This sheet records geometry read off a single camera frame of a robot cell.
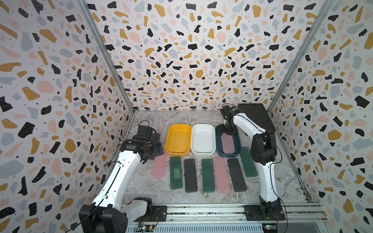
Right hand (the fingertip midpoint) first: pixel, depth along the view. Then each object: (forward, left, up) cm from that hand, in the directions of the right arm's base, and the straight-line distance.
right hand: (225, 133), depth 101 cm
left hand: (-22, +42, +12) cm, 49 cm away
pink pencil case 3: (-9, -1, 0) cm, 9 cm away
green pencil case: (-28, +13, -4) cm, 31 cm away
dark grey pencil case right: (-29, -5, -5) cm, 30 cm away
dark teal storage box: (-5, -8, -3) cm, 10 cm away
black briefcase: (+23, -28, -3) cm, 37 cm away
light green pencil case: (-27, +32, -4) cm, 42 cm away
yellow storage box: (-5, +33, -4) cm, 33 cm away
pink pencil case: (-22, +43, -5) cm, 49 cm away
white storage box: (-5, +16, -3) cm, 16 cm away
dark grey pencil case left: (-29, +23, -4) cm, 37 cm away
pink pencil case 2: (-27, +4, -5) cm, 28 cm away
